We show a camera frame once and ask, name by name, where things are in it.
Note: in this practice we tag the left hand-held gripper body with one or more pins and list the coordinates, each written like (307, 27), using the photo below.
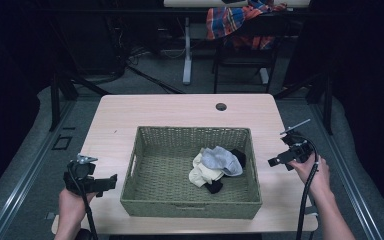
(78, 173)

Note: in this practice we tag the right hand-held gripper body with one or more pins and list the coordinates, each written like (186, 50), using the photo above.
(298, 146)

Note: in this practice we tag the green woven basket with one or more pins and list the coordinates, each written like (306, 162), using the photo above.
(160, 180)

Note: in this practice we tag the light blue sock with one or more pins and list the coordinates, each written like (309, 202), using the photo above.
(221, 160)

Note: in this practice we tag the small black sock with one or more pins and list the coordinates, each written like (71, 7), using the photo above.
(214, 187)

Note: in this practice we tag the cream sock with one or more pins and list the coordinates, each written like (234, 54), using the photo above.
(201, 174)

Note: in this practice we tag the person's right hand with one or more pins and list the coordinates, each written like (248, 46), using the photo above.
(314, 175)

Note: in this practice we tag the person's left hand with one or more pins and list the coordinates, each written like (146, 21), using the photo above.
(70, 205)

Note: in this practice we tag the black metal stand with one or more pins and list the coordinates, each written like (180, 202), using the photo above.
(320, 96)
(60, 96)

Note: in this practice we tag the black chair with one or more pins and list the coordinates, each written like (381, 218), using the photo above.
(243, 56)

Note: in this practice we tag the plaid cloth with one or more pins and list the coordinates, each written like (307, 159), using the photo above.
(233, 20)

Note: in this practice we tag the white desk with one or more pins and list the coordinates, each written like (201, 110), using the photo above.
(187, 50)

